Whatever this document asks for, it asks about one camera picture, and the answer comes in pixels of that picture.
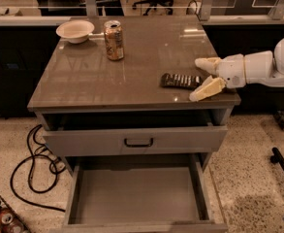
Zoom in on grey drawer cabinet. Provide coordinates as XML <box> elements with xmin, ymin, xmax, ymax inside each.
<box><xmin>27</xmin><ymin>15</ymin><xmax>242</xmax><ymax>233</ymax></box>

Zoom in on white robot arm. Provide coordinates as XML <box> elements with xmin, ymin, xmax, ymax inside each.
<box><xmin>189</xmin><ymin>38</ymin><xmax>284</xmax><ymax>102</ymax></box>

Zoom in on black floor cable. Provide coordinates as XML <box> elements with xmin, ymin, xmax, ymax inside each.
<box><xmin>9</xmin><ymin>123</ymin><xmax>67</xmax><ymax>213</ymax></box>

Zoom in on glass railing partition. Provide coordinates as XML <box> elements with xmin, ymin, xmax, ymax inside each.
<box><xmin>0</xmin><ymin>0</ymin><xmax>284</xmax><ymax>25</ymax></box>

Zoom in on white ceramic bowl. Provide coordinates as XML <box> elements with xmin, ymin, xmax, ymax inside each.
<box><xmin>56</xmin><ymin>20</ymin><xmax>95</xmax><ymax>44</ymax></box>

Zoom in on grey top drawer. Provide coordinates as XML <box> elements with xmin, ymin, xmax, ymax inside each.
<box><xmin>44</xmin><ymin>110</ymin><xmax>227</xmax><ymax>156</ymax></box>

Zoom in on wire basket of cans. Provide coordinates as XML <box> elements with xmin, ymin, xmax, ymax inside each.
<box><xmin>0</xmin><ymin>195</ymin><xmax>31</xmax><ymax>233</ymax></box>

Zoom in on grey open middle drawer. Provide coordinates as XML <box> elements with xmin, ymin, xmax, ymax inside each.
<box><xmin>60</xmin><ymin>153</ymin><xmax>227</xmax><ymax>233</ymax></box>

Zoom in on orange soda can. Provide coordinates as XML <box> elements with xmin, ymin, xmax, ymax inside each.
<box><xmin>104</xmin><ymin>20</ymin><xmax>124</xmax><ymax>61</ymax></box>

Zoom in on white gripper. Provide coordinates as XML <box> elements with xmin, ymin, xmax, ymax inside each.
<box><xmin>189</xmin><ymin>54</ymin><xmax>246</xmax><ymax>102</ymax></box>

